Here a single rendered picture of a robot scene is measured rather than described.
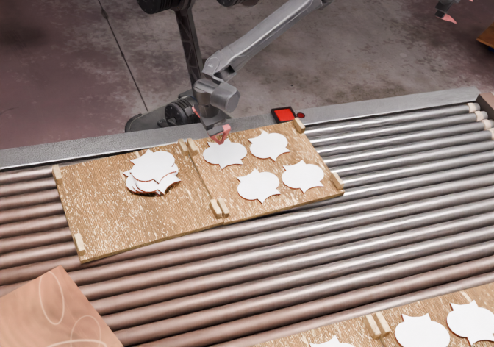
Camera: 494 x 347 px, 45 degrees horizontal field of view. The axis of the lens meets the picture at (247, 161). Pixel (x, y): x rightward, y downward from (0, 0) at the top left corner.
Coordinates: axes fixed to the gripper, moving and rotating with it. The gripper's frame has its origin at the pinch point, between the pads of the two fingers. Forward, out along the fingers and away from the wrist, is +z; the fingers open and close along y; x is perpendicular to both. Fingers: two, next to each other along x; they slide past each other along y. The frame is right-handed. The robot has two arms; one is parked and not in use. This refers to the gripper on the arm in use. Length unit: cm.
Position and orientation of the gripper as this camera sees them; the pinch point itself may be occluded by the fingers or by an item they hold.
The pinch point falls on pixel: (214, 131)
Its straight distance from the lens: 179.8
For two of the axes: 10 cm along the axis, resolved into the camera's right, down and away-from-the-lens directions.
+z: 1.1, 6.3, 7.7
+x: 9.0, -4.0, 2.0
